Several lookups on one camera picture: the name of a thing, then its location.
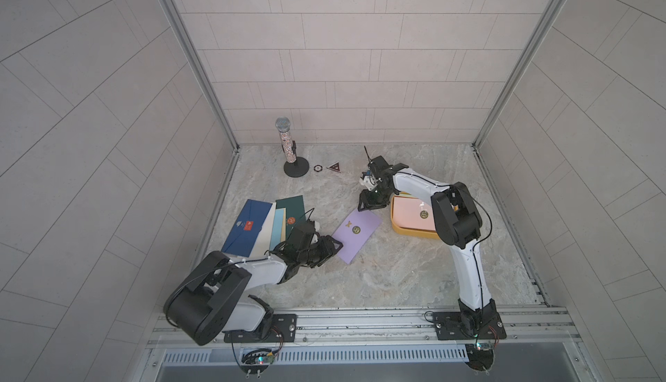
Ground pink envelope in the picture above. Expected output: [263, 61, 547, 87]
[391, 196, 435, 232]

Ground yellow plastic storage box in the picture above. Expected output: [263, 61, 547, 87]
[390, 195, 439, 239]

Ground dark green envelope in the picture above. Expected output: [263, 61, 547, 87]
[277, 195, 305, 236]

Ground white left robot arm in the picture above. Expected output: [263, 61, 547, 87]
[163, 220, 343, 346]

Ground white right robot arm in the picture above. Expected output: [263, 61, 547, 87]
[357, 156, 496, 335]

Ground green circuit board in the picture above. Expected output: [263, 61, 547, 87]
[239, 348, 278, 379]
[465, 342, 495, 373]

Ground right green circuit board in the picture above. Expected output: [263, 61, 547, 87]
[465, 342, 495, 373]

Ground navy blue envelope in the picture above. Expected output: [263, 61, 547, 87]
[221, 199, 272, 257]

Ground beige tan envelope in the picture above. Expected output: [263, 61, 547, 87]
[280, 208, 287, 243]

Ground lavender purple envelope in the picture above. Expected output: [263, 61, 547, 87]
[332, 210, 382, 264]

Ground light blue envelope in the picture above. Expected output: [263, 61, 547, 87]
[269, 208, 282, 251]

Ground rhinestone microphone on black stand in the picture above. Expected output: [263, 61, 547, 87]
[275, 117, 310, 177]

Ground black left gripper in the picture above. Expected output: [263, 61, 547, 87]
[296, 236, 343, 269]

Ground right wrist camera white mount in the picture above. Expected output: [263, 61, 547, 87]
[360, 171, 376, 191]

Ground left green circuit board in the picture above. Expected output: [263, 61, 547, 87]
[239, 348, 278, 379]

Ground cream white envelope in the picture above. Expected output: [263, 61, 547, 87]
[250, 203, 276, 257]

